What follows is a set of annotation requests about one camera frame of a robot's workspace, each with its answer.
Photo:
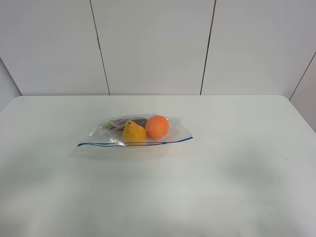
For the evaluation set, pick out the clear zip bag blue seal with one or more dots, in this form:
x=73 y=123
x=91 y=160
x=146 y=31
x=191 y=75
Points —
x=113 y=138

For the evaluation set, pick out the orange fruit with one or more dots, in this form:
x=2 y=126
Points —
x=157 y=127

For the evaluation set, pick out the yellow pear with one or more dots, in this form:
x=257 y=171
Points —
x=133 y=134

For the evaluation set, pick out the dark purple eggplant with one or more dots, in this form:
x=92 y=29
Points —
x=120 y=123

